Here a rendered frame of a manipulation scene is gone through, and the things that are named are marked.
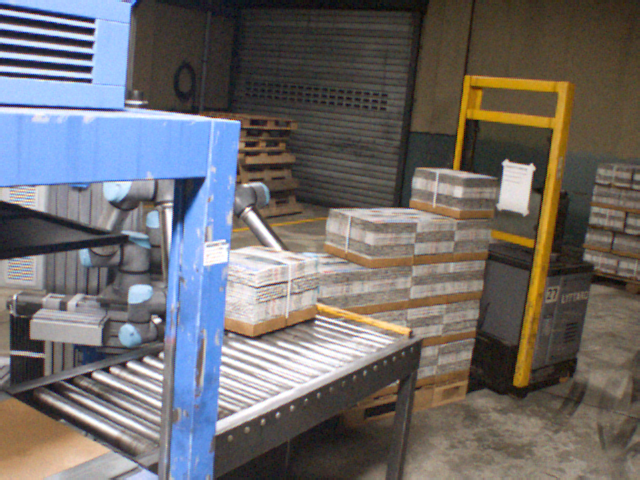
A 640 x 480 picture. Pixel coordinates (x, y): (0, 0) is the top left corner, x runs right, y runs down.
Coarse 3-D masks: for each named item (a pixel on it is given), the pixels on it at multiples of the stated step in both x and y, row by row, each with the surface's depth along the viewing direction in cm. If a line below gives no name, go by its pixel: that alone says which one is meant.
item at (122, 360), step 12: (144, 348) 225; (156, 348) 226; (108, 360) 212; (120, 360) 213; (60, 372) 199; (72, 372) 200; (84, 372) 201; (24, 384) 188; (36, 384) 189; (48, 384) 190; (12, 396) 181; (24, 396) 184; (36, 408) 188; (60, 420) 196
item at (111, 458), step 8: (0, 392) 182; (0, 400) 177; (104, 456) 156; (112, 456) 157; (120, 456) 157; (80, 464) 152; (88, 464) 152; (96, 464) 153; (104, 464) 153; (112, 464) 153; (120, 464) 154; (128, 464) 154; (136, 464) 155; (64, 472) 148; (72, 472) 148; (80, 472) 148; (88, 472) 149; (96, 472) 149; (104, 472) 150; (112, 472) 150; (120, 472) 151; (128, 472) 152; (136, 472) 152; (144, 472) 153
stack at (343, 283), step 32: (320, 256) 372; (320, 288) 336; (352, 288) 350; (384, 288) 363; (416, 288) 377; (352, 320) 353; (384, 320) 366; (416, 320) 383; (352, 416) 368; (384, 416) 383
